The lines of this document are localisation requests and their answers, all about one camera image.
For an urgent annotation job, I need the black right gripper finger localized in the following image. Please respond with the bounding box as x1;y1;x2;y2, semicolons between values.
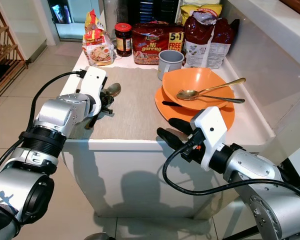
157;127;191;152
168;118;196;136

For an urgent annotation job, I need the silver metal spoon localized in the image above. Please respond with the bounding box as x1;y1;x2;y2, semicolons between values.
105;82;122;99

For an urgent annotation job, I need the gold metal spoon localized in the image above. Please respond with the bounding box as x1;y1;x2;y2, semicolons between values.
176;77;247;101

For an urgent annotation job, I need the orange plate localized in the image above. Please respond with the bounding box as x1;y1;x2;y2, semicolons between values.
154;85;236;132

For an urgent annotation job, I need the orange bowl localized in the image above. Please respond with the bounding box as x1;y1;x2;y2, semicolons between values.
162;67;234;111

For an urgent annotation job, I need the silver metal cutlery piece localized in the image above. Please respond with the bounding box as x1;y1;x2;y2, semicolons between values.
205;94;246;104

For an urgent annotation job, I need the yellow red noodle packet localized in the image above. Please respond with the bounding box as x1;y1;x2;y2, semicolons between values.
82;9;115;67

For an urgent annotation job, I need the white kitchen island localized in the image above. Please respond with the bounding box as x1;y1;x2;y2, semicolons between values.
62;42;292;222

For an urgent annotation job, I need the grey mug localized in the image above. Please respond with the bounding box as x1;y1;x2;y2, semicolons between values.
157;49;185;81

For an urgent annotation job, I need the dark sauce jar red lid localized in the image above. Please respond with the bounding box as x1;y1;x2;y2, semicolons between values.
114;22;133;57

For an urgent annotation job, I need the red instant noodle multipack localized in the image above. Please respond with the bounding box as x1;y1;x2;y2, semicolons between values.
131;21;186;66

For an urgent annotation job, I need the glass door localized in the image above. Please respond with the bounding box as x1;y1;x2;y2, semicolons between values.
47;0;94;42

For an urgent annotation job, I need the sealed red sauce pouch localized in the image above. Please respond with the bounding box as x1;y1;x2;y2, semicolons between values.
214;17;241;69

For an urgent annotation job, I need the dark slatted appliance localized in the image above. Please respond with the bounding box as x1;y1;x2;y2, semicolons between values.
117;0;182;24

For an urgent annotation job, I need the wooden shoe rack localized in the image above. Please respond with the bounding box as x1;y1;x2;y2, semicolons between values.
0;4;29;103

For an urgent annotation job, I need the yellow snack bag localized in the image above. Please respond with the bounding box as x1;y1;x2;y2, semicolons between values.
179;2;224;26

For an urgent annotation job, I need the brown wooden tray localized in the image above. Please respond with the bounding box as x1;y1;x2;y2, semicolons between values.
282;0;300;20

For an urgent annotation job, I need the black cutlery handle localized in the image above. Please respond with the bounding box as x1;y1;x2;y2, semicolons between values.
162;100;182;108

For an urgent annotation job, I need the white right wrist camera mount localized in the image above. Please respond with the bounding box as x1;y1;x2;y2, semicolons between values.
190;106;228;171

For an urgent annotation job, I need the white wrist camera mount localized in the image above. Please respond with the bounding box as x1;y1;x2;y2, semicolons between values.
80;65;109;108
190;106;228;171

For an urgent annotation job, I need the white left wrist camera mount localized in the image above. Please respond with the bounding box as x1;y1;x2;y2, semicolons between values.
80;65;109;108

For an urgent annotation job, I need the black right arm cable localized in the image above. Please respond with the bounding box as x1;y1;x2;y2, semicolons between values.
162;142;300;203

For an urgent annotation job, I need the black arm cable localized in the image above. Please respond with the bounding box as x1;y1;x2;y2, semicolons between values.
162;142;300;203
0;70;87;181

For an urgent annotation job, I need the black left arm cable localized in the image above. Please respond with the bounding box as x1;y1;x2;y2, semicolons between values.
0;70;87;181

